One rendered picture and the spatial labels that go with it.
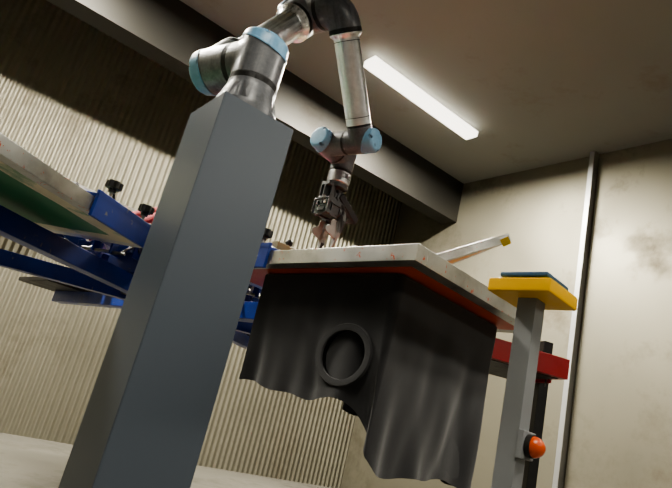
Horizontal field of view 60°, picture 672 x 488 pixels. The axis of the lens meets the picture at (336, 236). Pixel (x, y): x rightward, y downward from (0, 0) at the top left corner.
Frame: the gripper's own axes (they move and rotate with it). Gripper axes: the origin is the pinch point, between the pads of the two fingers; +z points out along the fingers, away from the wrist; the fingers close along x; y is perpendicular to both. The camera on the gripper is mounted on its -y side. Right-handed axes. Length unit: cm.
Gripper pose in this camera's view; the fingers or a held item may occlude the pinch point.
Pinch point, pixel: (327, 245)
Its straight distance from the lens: 184.1
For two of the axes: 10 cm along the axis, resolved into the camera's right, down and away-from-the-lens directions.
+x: 7.0, -0.6, -7.1
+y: -6.8, -3.7, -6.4
